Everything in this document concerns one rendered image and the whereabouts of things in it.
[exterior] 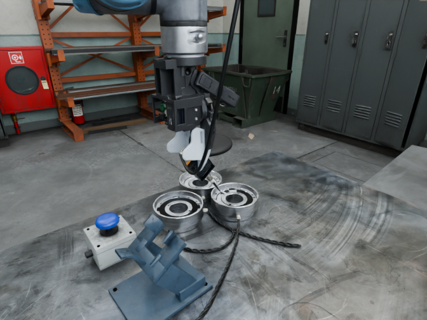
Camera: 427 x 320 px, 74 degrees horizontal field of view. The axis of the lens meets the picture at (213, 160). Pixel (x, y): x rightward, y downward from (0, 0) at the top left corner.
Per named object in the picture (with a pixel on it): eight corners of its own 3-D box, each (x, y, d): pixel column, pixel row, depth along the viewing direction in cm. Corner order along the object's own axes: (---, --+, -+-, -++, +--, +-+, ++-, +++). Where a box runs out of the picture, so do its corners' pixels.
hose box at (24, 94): (9, 140, 333) (-19, 48, 292) (7, 134, 351) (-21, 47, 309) (89, 125, 385) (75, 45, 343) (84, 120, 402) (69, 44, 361)
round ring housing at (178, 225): (152, 237, 56) (150, 220, 54) (155, 207, 66) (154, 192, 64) (205, 233, 57) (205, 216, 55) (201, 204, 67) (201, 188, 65)
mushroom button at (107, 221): (117, 230, 54) (113, 207, 52) (126, 240, 51) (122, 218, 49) (96, 239, 52) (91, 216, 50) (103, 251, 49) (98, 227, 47)
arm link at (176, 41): (189, 26, 50) (220, 26, 45) (189, 54, 52) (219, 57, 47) (150, 26, 46) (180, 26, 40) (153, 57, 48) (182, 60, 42)
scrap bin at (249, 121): (200, 115, 429) (199, 66, 399) (236, 107, 471) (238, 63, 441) (250, 133, 354) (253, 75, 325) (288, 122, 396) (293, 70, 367)
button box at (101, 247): (123, 233, 57) (120, 213, 55) (138, 253, 52) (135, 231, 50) (81, 251, 53) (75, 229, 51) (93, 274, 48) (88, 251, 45)
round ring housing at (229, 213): (209, 198, 69) (209, 183, 67) (251, 195, 70) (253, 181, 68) (213, 225, 60) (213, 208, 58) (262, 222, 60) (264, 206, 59)
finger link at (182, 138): (163, 167, 57) (162, 124, 52) (187, 159, 60) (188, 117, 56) (172, 173, 55) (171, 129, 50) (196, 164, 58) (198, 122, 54)
